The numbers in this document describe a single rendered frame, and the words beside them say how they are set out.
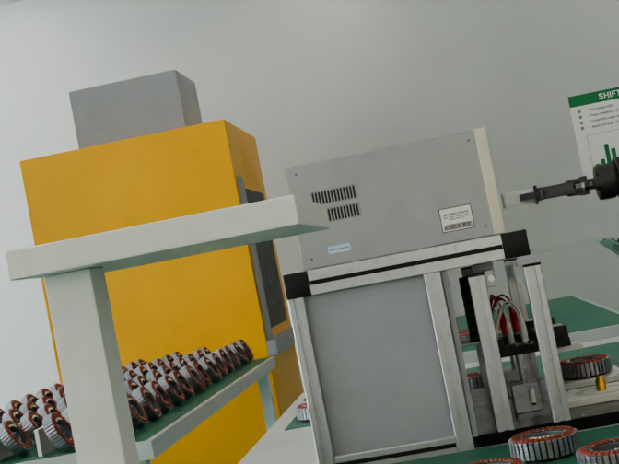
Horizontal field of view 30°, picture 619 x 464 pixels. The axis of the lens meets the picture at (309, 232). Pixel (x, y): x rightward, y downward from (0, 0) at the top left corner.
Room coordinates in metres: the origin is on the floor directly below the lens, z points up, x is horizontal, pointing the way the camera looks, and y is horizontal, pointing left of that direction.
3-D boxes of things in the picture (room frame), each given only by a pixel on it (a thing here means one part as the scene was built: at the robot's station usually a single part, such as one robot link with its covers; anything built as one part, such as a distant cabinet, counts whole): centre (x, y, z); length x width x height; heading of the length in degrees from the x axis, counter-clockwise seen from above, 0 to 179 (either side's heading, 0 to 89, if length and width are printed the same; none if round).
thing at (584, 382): (2.46, -0.52, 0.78); 0.15 x 0.15 x 0.01; 84
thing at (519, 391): (2.24, -0.35, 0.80); 0.07 x 0.05 x 0.06; 174
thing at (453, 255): (2.38, -0.19, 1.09); 0.68 x 0.44 x 0.05; 174
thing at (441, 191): (2.39, -0.19, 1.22); 0.44 x 0.39 x 0.20; 174
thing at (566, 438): (1.86, -0.31, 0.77); 0.11 x 0.11 x 0.04
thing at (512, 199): (2.43, -0.45, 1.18); 0.07 x 0.01 x 0.03; 84
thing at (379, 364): (2.06, -0.08, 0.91); 0.28 x 0.03 x 0.32; 84
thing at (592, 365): (2.46, -0.52, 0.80); 0.11 x 0.11 x 0.04
